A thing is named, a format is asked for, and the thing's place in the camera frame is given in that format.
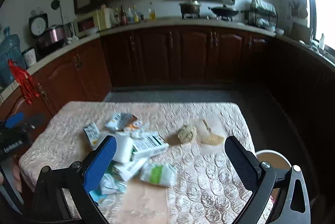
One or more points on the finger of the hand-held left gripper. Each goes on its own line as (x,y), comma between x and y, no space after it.
(14,119)
(36,118)

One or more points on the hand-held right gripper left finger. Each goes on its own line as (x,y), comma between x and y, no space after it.
(100,163)

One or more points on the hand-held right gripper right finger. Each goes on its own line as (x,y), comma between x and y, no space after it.
(240,161)

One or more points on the white foam block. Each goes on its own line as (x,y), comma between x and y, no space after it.
(123,147)

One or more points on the white round bin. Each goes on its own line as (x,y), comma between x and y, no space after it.
(274,158)

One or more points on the green and white carton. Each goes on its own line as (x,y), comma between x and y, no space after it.
(150,147)

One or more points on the person's left hand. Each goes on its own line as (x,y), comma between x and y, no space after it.
(17,175)

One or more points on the crumpled light blue wrapper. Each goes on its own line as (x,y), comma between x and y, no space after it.
(112,184)

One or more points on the flat white printed box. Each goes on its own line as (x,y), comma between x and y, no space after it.
(130,169)

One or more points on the small white printed sachet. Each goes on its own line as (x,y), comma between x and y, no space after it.
(91,133)

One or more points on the light blue flat packet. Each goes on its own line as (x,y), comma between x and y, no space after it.
(96,196)

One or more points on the pink quilted table cover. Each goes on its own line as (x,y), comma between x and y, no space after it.
(209,174)

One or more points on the red tassel ornament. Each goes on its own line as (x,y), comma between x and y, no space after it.
(26,82)

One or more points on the crumpled white blue wrapper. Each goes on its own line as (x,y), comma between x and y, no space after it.
(119,120)

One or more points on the white orange crumpled wrapper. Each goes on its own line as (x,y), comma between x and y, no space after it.
(136,126)

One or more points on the green and white tissue packet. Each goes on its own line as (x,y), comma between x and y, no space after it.
(157,174)

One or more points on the crumpled brownish paper ball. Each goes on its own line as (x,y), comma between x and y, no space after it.
(187,133)

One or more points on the white patterned cup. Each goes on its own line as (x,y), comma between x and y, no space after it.
(29,58)

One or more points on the blue water jug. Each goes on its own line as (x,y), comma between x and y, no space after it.
(10,56)

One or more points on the steel rice cooker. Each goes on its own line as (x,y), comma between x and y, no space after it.
(51,39)

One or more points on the round dial kitchen scale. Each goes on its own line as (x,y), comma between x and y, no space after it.
(38,25)

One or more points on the white microwave oven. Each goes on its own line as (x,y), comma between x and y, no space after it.
(85,24)

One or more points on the black hanging ladle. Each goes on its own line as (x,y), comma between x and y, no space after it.
(55,4)

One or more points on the dark wooden base cabinets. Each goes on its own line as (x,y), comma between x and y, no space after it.
(183,56)

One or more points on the dark sauce bottle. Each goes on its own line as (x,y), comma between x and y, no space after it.
(123,16)

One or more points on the yellow condiment bottle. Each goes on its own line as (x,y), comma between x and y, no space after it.
(135,16)

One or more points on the small white bottle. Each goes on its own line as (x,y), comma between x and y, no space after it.
(322,41)

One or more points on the black wok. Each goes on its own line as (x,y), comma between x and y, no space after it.
(223,11)

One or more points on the metal dish rack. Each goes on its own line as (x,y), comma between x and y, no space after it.
(260,11)

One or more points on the beige kitchen countertop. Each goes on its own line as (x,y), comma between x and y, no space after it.
(170,22)

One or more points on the clear cooking oil bottle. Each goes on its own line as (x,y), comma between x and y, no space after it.
(152,13)

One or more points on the lidded cooking pot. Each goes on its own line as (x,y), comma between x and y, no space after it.
(190,8)

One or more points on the bright window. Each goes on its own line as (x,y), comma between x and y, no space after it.
(323,4)

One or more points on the wall utensil holder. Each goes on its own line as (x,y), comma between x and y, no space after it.
(298,9)

